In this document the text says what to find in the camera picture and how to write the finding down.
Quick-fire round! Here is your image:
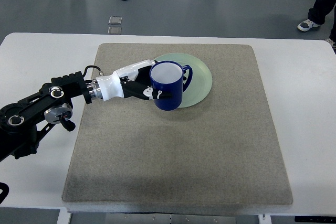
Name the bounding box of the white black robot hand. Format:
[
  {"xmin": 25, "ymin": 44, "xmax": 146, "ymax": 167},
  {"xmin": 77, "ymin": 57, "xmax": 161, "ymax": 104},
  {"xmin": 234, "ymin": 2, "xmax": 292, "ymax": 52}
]
[{"xmin": 91, "ymin": 60, "xmax": 173, "ymax": 101}]

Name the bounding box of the blue mug white inside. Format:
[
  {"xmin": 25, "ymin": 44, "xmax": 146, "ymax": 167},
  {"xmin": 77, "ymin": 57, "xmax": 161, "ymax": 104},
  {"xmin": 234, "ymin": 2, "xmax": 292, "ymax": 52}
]
[{"xmin": 149, "ymin": 61, "xmax": 193, "ymax": 111}]

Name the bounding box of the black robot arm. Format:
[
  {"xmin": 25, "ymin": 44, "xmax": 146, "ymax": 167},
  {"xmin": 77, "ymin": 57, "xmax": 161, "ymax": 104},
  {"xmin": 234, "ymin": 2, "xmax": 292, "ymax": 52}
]
[{"xmin": 1, "ymin": 71, "xmax": 96, "ymax": 160}]

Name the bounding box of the lower metal floor plate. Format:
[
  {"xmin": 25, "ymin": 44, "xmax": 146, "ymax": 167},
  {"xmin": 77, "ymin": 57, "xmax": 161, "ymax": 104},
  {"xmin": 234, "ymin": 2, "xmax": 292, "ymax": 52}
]
[{"xmin": 108, "ymin": 26, "xmax": 122, "ymax": 35}]

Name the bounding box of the metal floor plate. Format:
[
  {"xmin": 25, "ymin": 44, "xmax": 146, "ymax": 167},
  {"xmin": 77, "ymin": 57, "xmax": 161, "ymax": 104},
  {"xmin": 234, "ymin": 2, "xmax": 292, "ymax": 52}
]
[
  {"xmin": 108, "ymin": 16, "xmax": 122, "ymax": 25},
  {"xmin": 108, "ymin": 26, "xmax": 122, "ymax": 35}
]

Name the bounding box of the upper metal floor plate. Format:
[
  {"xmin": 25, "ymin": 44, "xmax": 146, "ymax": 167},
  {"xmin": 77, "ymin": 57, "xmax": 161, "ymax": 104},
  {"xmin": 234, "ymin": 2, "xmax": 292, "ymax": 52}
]
[{"xmin": 108, "ymin": 16, "xmax": 122, "ymax": 25}]

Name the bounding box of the light green plate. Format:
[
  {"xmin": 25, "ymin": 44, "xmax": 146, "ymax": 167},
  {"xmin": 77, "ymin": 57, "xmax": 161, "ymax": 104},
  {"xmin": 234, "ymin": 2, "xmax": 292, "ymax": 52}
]
[{"xmin": 155, "ymin": 53, "xmax": 212, "ymax": 108}]

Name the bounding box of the grey felt mat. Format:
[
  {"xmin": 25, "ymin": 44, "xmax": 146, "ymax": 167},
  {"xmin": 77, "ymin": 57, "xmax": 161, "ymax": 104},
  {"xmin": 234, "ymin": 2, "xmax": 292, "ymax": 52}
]
[{"xmin": 62, "ymin": 44, "xmax": 292, "ymax": 207}]

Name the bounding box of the person white grey sneaker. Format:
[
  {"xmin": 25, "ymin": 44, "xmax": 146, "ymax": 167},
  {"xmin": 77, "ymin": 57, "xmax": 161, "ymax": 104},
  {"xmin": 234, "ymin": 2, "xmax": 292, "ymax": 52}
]
[{"xmin": 297, "ymin": 0, "xmax": 336, "ymax": 33}]

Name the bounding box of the shoe at right edge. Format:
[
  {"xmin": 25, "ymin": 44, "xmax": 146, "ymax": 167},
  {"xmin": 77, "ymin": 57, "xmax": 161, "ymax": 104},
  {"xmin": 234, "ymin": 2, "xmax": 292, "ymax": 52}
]
[{"xmin": 324, "ymin": 27, "xmax": 336, "ymax": 51}]

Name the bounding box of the black cable loop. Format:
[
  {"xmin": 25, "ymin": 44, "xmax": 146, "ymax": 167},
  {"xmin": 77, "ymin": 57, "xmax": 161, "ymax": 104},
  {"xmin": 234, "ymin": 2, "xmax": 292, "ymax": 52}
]
[{"xmin": 0, "ymin": 182, "xmax": 10, "ymax": 205}]

